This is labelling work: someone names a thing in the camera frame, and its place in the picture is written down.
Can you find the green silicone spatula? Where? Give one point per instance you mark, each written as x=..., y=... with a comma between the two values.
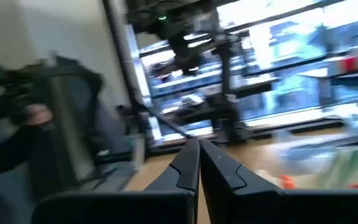
x=350, y=165

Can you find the white plastic bin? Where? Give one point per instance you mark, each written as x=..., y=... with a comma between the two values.
x=315, y=183

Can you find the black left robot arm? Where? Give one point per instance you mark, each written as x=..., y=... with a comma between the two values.
x=228, y=118

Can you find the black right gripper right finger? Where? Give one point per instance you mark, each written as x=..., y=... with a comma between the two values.
x=244, y=202

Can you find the red box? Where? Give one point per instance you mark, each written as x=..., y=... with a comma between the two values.
x=351, y=64

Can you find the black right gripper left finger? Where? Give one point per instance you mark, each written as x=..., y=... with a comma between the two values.
x=172, y=202

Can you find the clear plastic bin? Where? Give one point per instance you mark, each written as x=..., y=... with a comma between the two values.
x=303, y=154

